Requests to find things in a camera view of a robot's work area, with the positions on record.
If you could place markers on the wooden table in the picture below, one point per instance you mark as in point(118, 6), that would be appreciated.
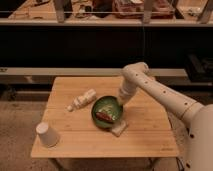
point(148, 134)

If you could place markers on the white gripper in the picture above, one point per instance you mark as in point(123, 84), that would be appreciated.
point(121, 101)

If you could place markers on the black box on right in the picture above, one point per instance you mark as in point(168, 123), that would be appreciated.
point(199, 69)

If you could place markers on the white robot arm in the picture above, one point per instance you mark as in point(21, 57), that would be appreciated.
point(198, 118)

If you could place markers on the background workbench shelf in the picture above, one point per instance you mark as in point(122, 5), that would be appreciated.
point(107, 13)

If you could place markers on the white plastic bottle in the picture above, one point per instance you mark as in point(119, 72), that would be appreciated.
point(82, 100)

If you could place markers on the green ceramic bowl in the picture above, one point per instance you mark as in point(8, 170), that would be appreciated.
point(108, 105)

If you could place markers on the red food piece in bowl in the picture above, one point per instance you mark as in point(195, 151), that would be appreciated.
point(104, 117)

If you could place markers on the white paper cup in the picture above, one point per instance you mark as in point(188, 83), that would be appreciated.
point(47, 135)

